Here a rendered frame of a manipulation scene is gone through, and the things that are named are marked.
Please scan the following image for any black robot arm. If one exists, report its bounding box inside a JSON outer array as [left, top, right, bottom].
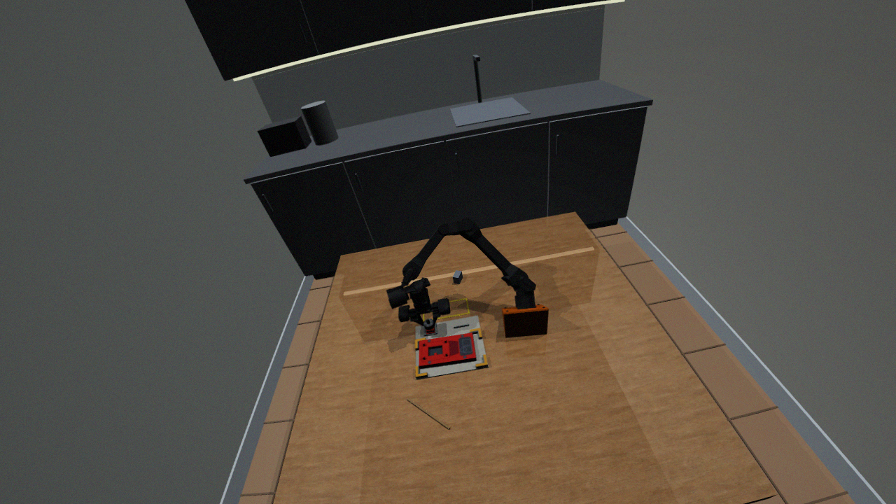
[[387, 218, 536, 309]]

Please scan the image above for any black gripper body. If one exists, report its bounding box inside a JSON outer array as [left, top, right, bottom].
[[398, 296, 451, 322]]

